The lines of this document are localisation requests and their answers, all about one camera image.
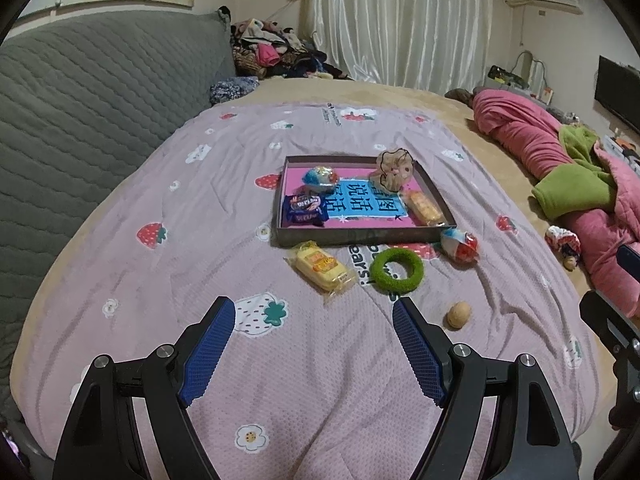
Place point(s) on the red egg-shaped candy packet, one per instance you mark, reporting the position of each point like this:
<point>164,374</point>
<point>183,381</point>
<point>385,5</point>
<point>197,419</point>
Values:
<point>460,245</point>

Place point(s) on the beige organza scrunchie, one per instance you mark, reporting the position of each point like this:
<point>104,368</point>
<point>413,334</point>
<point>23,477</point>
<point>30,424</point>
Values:
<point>392,170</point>

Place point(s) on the shallow brown box pink bottom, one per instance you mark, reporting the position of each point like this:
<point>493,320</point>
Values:
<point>350,236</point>

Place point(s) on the blue knitted cloth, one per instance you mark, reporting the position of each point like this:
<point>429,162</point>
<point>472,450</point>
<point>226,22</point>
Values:
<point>232,89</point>

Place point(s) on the blue egg-shaped candy packet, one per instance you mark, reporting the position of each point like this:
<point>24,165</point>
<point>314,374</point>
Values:
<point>322,180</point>

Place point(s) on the white vanity mirror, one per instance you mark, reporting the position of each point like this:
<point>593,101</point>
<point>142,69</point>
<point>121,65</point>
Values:
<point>539,75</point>

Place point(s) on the small white orange box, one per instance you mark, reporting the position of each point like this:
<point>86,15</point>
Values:
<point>548,96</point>

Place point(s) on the brown plush cloth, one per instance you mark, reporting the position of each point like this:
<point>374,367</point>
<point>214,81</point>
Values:
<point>457,96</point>

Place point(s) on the black television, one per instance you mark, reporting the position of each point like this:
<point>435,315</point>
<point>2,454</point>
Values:
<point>617,95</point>

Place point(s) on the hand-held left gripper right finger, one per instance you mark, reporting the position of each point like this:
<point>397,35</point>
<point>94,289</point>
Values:
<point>417,355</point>

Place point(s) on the grey quilted headboard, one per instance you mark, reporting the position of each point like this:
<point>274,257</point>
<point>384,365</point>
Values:
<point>90,110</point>

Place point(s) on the walnut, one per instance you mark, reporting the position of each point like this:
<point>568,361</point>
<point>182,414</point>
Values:
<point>459,316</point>

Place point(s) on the black storage box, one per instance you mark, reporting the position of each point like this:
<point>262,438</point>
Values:
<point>505,76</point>

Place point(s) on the green blanket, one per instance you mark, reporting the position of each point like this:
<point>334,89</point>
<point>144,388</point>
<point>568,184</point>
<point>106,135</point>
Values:
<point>570,190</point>

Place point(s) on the long bread packet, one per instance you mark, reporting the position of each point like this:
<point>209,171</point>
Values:
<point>424,207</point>

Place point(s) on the pink quilt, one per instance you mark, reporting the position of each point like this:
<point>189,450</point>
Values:
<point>520,130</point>

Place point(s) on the white shiny curtain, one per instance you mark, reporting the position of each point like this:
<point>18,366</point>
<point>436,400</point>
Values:
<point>400,20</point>

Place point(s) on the dark blue snack packet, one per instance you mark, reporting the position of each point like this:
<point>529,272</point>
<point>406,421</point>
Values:
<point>302,208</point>

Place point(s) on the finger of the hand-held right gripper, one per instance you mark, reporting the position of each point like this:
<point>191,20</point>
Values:
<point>631,262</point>
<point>610,322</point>

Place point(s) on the pile of clothes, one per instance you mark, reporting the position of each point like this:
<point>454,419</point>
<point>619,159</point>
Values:
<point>265,55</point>

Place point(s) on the yellow cake packet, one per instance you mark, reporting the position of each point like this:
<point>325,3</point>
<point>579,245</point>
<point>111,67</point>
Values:
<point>320,266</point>

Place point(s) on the pink strawberry print bed cover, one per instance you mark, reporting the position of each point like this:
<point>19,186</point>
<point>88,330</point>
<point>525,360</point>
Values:
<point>175,260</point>

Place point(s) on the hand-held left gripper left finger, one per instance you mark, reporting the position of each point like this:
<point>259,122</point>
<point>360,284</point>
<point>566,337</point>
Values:
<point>207,350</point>

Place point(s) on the red white crochet item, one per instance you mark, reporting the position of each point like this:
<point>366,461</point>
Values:
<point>562,240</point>

